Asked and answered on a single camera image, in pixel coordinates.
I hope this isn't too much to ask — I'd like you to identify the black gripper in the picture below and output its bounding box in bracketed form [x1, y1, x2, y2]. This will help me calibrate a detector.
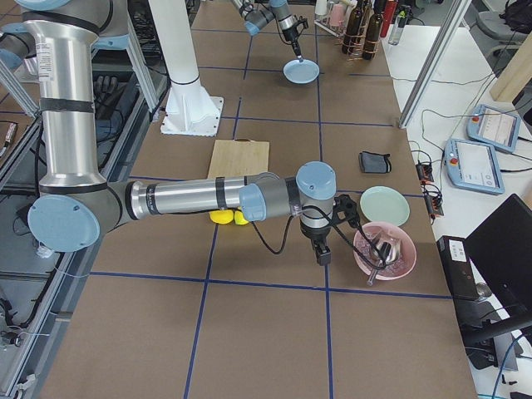
[301, 229, 331, 265]
[282, 27, 303, 62]

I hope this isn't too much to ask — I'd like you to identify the light blue plate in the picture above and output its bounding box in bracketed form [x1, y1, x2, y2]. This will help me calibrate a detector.
[283, 59, 320, 85]

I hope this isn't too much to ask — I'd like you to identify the light green plate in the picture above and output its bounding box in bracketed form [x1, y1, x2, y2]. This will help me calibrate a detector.
[359, 186, 410, 226]

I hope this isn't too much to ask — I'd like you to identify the white cup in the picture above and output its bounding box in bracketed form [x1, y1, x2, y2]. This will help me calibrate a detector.
[314, 0, 328, 17]

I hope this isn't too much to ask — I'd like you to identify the pink cup on top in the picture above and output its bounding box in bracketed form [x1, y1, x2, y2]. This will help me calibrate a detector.
[329, 3, 345, 27]

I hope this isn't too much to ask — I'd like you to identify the pink bowl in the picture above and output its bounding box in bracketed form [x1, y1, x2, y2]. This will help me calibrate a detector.
[353, 222, 416, 281]

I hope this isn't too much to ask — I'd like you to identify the front dark wine bottle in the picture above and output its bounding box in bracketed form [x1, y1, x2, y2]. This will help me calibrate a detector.
[342, 1, 372, 54]

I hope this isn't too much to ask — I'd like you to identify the dark wine bottle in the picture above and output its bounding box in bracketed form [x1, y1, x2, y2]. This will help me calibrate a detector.
[362, 0, 387, 61]
[342, 1, 372, 54]

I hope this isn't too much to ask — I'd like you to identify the metal scoop spoon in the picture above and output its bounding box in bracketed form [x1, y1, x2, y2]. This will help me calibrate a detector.
[367, 232, 401, 286]

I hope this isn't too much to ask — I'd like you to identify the middle dark wine bottle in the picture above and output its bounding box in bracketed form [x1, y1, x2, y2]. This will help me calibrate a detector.
[362, 0, 387, 61]

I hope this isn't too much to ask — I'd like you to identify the right yellow lemon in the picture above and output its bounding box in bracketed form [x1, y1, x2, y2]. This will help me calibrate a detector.
[234, 210, 249, 225]

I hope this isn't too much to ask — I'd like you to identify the yellow lemon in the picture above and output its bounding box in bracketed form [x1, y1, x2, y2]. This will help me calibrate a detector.
[209, 209, 234, 224]
[234, 210, 249, 225]

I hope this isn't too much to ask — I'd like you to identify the red water bottle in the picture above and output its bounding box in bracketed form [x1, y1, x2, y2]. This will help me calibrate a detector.
[380, 0, 398, 38]

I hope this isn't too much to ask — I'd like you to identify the grey water bottle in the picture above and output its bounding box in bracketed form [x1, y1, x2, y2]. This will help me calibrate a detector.
[388, 10, 407, 46]

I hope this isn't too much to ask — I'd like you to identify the folded dark grey cloth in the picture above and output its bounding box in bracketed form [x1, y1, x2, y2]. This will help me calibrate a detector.
[358, 151, 392, 174]

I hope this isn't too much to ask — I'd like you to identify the left yellow lemon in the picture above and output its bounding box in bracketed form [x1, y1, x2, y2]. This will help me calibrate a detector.
[209, 209, 234, 224]

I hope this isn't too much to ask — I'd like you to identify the bamboo cutting board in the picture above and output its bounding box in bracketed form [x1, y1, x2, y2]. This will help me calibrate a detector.
[208, 140, 270, 179]

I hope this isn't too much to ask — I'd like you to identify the black desktop box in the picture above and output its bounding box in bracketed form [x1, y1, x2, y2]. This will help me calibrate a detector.
[436, 235, 479, 301]

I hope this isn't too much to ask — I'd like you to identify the near blue teach pendant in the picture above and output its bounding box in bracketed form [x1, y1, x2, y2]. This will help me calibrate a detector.
[444, 138, 505, 195]

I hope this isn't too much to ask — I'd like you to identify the blue teach pendant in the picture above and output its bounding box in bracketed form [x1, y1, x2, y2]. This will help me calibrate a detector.
[466, 104, 521, 154]
[444, 138, 505, 195]

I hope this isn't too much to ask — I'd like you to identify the black computer monitor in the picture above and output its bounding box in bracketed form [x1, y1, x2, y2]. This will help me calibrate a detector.
[462, 194, 531, 346]

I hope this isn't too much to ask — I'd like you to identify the far blue teach pendant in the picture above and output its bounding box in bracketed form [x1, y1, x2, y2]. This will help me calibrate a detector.
[466, 104, 521, 154]

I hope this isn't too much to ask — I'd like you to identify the white wire cup rack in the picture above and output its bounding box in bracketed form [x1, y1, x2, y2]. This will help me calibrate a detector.
[314, 0, 352, 37]

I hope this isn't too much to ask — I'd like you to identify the copper wire bottle rack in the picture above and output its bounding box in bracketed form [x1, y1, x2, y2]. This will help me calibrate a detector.
[342, 1, 383, 61]

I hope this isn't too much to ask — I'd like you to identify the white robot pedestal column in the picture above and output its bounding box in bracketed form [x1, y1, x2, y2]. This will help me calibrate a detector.
[150, 1, 224, 136]

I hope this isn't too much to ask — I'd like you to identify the aluminium frame post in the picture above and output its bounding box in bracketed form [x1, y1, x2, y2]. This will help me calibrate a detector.
[398, 0, 471, 129]

